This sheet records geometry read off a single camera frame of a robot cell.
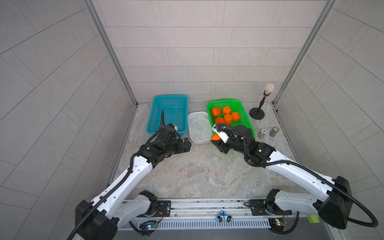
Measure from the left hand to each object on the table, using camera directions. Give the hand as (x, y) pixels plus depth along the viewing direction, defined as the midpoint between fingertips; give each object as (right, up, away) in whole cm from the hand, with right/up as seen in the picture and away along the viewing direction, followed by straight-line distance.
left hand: (187, 143), depth 77 cm
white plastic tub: (+7, +7, +22) cm, 24 cm away
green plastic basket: (+32, +22, +29) cm, 48 cm away
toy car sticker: (+18, -32, -9) cm, 37 cm away
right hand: (+14, +4, -2) cm, 15 cm away
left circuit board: (-16, -33, -13) cm, 39 cm away
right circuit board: (+42, -35, -9) cm, 56 cm away
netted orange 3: (+26, +12, +24) cm, 37 cm away
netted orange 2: (+26, +18, +28) cm, 42 cm away
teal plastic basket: (-12, +20, +36) cm, 43 cm away
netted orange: (+18, +17, +28) cm, 38 cm away
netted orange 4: (+20, +11, +22) cm, 32 cm away
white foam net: (+6, +7, +22) cm, 24 cm away
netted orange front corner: (+31, +14, +25) cm, 43 cm away
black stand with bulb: (+50, +16, +32) cm, 61 cm away
